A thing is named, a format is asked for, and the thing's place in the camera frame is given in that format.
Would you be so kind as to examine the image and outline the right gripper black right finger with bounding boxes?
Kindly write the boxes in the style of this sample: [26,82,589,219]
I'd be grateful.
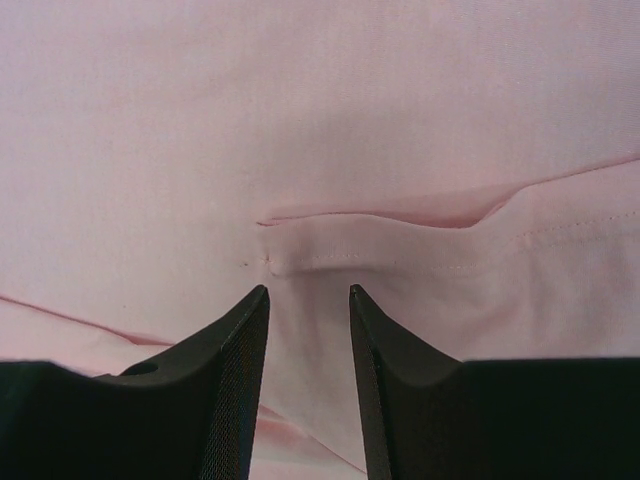
[349,285,639,479]

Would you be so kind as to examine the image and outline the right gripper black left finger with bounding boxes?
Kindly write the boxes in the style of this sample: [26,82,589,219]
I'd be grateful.
[1,286,270,479]

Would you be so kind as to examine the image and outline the pink t shirt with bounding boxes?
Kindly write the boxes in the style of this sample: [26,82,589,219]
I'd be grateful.
[1,1,639,479]

